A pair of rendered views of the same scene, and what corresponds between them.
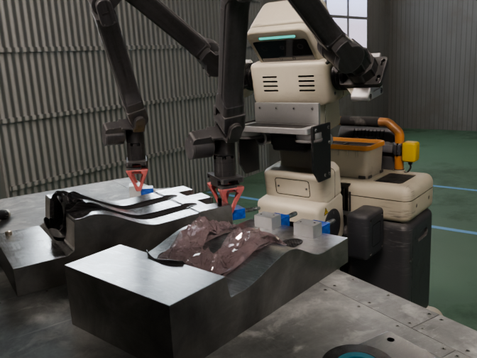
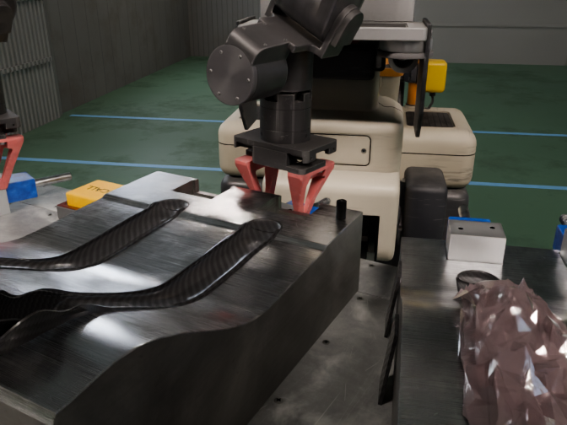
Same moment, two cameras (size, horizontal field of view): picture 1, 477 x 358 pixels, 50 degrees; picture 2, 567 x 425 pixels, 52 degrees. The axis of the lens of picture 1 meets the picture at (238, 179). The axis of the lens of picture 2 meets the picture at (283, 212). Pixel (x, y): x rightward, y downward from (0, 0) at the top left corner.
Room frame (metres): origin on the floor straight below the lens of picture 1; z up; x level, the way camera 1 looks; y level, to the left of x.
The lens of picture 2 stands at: (0.78, 0.34, 1.11)
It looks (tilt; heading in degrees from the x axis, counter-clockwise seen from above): 23 degrees down; 331
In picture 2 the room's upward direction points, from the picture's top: straight up
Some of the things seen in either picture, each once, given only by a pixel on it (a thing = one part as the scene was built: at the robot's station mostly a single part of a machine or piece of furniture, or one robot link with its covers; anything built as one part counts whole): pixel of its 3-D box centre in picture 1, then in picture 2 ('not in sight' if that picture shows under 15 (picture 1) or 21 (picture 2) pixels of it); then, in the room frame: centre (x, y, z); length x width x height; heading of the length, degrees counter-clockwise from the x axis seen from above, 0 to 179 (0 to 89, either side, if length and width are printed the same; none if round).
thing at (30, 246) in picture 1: (114, 222); (77, 320); (1.17, 0.30, 0.87); 0.50 x 0.26 x 0.14; 122
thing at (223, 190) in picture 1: (227, 194); (293, 184); (1.31, 0.03, 0.88); 0.07 x 0.07 x 0.09; 25
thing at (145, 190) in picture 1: (150, 191); (24, 185); (1.63, 0.29, 0.83); 0.13 x 0.05 x 0.05; 99
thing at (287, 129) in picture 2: (224, 167); (285, 121); (1.33, 0.03, 0.95); 0.10 x 0.07 x 0.07; 25
